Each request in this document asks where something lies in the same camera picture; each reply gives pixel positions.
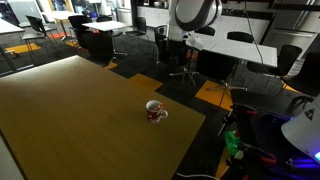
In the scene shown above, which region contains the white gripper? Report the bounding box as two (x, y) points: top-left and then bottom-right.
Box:
(185, 32), (205, 51)

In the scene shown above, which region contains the orange red marker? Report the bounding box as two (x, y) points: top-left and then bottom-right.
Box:
(151, 102), (165, 113)

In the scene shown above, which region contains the white rectangular cafeteria table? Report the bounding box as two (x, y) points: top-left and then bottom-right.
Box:
(209, 38), (279, 68)
(186, 33), (222, 52)
(0, 18), (26, 36)
(42, 10), (80, 22)
(81, 20), (132, 33)

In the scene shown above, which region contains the black cafeteria chair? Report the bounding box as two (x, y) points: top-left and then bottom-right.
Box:
(194, 25), (217, 37)
(246, 44), (304, 88)
(226, 31), (255, 44)
(195, 49), (249, 108)
(67, 14), (93, 38)
(157, 39), (201, 87)
(96, 15), (129, 58)
(125, 16), (150, 47)
(153, 25), (170, 84)
(279, 51), (320, 98)
(73, 28), (118, 68)
(21, 15), (58, 64)

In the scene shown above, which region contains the white refrigerator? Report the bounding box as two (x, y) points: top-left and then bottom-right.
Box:
(115, 0), (134, 26)

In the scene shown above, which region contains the red and white mug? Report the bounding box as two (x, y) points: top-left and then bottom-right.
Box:
(145, 99), (169, 124)

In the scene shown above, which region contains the black stand with red clamps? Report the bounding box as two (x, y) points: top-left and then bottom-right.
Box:
(217, 103), (278, 180)

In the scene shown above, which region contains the stainless steel refrigerator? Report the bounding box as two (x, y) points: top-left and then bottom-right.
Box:
(262, 0), (320, 63)

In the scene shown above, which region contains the white dome device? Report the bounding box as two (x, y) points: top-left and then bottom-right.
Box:
(263, 111), (320, 180)

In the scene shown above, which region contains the grey whiteboard panel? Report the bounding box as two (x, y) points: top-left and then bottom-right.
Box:
(6, 0), (44, 25)

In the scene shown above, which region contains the thin hanging black cable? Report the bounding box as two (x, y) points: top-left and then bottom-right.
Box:
(244, 0), (268, 74)

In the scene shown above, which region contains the green plastic bracket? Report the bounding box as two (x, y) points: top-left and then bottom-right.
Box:
(224, 130), (242, 158)

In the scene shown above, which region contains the black looped cable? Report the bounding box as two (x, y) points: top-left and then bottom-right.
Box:
(289, 94), (317, 113)

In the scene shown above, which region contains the white power cable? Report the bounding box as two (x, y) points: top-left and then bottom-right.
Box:
(175, 172), (222, 180)

